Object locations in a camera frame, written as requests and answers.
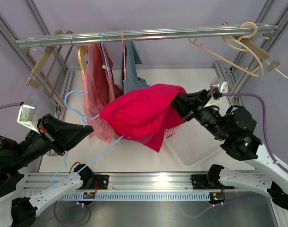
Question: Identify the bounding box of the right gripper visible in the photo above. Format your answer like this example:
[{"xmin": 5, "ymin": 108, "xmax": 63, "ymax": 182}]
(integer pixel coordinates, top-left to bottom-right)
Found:
[{"xmin": 167, "ymin": 89, "xmax": 230, "ymax": 141}]

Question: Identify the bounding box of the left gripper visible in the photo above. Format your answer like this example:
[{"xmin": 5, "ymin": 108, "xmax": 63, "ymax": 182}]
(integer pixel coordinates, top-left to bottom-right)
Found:
[{"xmin": 8, "ymin": 113, "xmax": 94, "ymax": 170}]

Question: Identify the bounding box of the magenta t shirt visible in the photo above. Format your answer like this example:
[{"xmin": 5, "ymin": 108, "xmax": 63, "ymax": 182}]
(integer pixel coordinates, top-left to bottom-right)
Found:
[{"xmin": 100, "ymin": 84, "xmax": 186, "ymax": 152}]

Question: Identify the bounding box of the blue grey t shirt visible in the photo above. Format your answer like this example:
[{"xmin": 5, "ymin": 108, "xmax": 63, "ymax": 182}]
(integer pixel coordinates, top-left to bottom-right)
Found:
[{"xmin": 121, "ymin": 41, "xmax": 150, "ymax": 94}]

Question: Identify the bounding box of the pink wire hanger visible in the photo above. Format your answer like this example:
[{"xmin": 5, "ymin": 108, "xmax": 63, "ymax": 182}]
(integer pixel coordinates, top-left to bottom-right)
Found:
[{"xmin": 121, "ymin": 32, "xmax": 126, "ymax": 80}]

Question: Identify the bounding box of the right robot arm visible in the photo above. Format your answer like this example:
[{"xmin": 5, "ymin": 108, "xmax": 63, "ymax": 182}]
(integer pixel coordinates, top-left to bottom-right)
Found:
[{"xmin": 172, "ymin": 90, "xmax": 288, "ymax": 210}]

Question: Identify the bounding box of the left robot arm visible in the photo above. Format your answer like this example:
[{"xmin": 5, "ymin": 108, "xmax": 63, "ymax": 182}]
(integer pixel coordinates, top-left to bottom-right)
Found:
[{"xmin": 0, "ymin": 114, "xmax": 95, "ymax": 227}]

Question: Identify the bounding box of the thin wooden hanger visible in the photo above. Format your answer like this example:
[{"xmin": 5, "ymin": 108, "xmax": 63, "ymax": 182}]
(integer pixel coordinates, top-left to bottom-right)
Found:
[{"xmin": 188, "ymin": 38, "xmax": 248, "ymax": 72}]

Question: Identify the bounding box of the salmon pink t shirt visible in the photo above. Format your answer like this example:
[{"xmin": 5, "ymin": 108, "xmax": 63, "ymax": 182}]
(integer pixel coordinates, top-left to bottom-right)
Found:
[{"xmin": 82, "ymin": 43, "xmax": 123, "ymax": 143}]

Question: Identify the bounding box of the curved wooden hanger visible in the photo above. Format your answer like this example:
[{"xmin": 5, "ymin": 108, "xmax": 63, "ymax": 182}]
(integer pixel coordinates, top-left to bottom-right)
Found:
[{"xmin": 222, "ymin": 22, "xmax": 264, "ymax": 80}]

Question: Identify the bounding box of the wooden clip hanger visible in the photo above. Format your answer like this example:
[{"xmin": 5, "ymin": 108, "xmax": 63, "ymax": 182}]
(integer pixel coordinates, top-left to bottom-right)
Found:
[{"xmin": 240, "ymin": 38, "xmax": 281, "ymax": 72}]

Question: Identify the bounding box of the white plastic basket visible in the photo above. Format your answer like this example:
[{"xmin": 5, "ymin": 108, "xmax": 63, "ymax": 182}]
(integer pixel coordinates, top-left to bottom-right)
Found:
[{"xmin": 163, "ymin": 120, "xmax": 221, "ymax": 167}]

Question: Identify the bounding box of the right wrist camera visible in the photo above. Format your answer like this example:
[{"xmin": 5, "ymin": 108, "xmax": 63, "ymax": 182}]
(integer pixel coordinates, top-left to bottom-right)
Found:
[{"xmin": 208, "ymin": 78, "xmax": 228, "ymax": 105}]

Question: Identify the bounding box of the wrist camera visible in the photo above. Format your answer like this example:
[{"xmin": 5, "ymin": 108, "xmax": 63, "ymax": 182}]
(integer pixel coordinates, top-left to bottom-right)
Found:
[
  {"xmin": 17, "ymin": 100, "xmax": 39, "ymax": 133},
  {"xmin": 208, "ymin": 78, "xmax": 228, "ymax": 105}
]

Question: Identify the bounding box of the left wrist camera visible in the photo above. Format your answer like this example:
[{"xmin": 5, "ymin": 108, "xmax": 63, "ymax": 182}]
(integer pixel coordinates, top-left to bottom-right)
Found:
[{"xmin": 17, "ymin": 100, "xmax": 39, "ymax": 133}]

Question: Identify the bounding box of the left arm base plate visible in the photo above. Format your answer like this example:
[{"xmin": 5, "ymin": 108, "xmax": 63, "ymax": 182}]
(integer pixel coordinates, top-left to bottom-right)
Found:
[{"xmin": 79, "ymin": 174, "xmax": 110, "ymax": 190}]

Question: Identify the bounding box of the front aluminium rail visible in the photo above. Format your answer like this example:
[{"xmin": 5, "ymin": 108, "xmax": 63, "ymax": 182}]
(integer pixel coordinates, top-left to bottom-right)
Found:
[{"xmin": 23, "ymin": 172, "xmax": 280, "ymax": 192}]

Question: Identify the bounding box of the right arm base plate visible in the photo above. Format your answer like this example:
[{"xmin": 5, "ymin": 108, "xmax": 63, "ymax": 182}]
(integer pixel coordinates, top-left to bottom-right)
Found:
[{"xmin": 190, "ymin": 174, "xmax": 234, "ymax": 190}]

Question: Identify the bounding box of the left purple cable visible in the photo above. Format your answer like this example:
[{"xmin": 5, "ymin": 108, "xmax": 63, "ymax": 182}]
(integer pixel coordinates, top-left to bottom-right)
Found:
[{"xmin": 0, "ymin": 102, "xmax": 92, "ymax": 224}]

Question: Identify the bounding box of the white slotted cable duct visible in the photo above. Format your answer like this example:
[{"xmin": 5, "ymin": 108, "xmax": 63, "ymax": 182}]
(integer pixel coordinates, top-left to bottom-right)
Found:
[{"xmin": 60, "ymin": 192, "xmax": 210, "ymax": 201}]

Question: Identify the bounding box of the aluminium hanging rail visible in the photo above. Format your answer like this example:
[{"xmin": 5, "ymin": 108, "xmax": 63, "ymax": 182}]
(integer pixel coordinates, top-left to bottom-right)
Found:
[{"xmin": 15, "ymin": 24, "xmax": 279, "ymax": 48}]

